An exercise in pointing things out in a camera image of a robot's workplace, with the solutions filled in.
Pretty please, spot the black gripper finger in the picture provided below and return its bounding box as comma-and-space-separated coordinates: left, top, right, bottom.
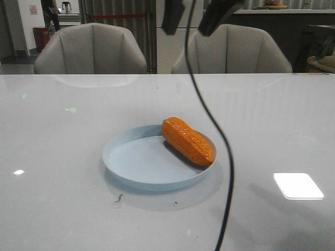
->
198, 0, 245, 36
162, 0, 185, 35

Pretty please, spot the orange toy corn cob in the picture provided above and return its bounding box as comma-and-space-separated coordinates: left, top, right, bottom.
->
162, 117, 215, 166

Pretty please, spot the light blue round plate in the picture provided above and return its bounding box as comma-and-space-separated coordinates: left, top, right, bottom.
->
102, 124, 215, 191

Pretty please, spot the white cabinet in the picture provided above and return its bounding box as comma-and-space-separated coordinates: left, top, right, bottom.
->
156, 1, 192, 74

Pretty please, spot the right beige upholstered chair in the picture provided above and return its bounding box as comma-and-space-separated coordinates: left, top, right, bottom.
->
171, 24, 292, 74

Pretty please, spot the beige upholstered chair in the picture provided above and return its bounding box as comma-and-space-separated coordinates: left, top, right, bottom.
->
33, 22, 147, 74
171, 24, 292, 74

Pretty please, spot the fruit bowl on counter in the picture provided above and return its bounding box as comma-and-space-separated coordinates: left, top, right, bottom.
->
263, 0, 287, 10

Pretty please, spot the red barrier belt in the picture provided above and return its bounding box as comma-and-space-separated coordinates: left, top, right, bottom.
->
88, 13, 151, 20

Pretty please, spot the dark counter with light top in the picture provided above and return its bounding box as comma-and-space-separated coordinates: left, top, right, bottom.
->
222, 9, 334, 67

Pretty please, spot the left beige upholstered chair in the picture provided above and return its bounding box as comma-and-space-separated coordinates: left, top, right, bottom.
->
33, 22, 147, 74

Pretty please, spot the dark wooden chair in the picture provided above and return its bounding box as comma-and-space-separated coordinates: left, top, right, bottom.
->
293, 25, 334, 73

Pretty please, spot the person in background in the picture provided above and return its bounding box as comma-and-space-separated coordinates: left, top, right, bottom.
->
41, 0, 60, 31

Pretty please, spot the red trash bin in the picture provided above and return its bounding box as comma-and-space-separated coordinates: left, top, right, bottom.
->
33, 27, 50, 53

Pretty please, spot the black cable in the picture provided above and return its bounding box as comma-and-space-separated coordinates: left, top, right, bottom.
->
184, 0, 235, 251

